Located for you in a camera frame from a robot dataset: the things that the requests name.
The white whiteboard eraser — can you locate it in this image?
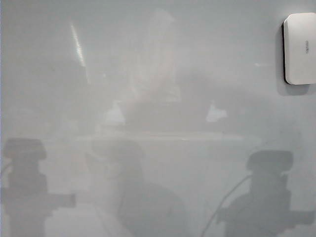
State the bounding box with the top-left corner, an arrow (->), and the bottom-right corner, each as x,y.
281,12 -> 316,85

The grey glossy whiteboard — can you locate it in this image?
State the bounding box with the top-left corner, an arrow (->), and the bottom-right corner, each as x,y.
0,0 -> 316,237

